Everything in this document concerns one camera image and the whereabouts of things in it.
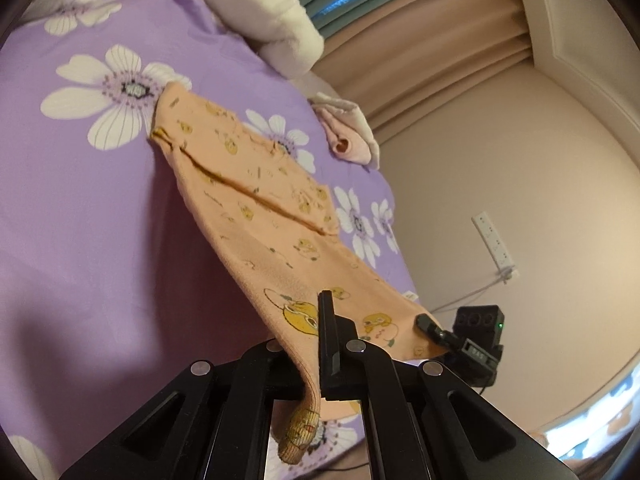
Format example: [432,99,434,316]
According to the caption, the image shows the blue orange printed cloth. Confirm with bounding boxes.
[535,367,640,463]

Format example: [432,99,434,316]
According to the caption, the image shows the white wardrobe door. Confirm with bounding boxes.
[507,0,640,131]

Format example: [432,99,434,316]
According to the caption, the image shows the purple floral bedsheet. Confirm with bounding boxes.
[0,0,426,480]

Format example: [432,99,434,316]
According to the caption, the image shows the pink folded cloth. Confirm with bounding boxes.
[310,91,382,170]

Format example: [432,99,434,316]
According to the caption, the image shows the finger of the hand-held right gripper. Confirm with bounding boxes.
[414,313,459,352]

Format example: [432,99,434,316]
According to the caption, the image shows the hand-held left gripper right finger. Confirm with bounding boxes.
[318,290,577,480]

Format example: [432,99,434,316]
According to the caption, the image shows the white plush blanket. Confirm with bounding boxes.
[170,0,325,79]

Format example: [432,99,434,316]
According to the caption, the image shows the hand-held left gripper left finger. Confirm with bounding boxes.
[60,339,307,480]

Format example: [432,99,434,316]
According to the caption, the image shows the beige curtain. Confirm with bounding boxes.
[292,0,535,134]

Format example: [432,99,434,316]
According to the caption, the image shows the white cable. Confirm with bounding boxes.
[427,271,512,314]

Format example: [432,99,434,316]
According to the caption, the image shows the white power strip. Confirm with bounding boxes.
[471,211,520,284]

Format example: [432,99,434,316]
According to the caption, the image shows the orange cartoon print pants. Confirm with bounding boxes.
[148,81,444,466]

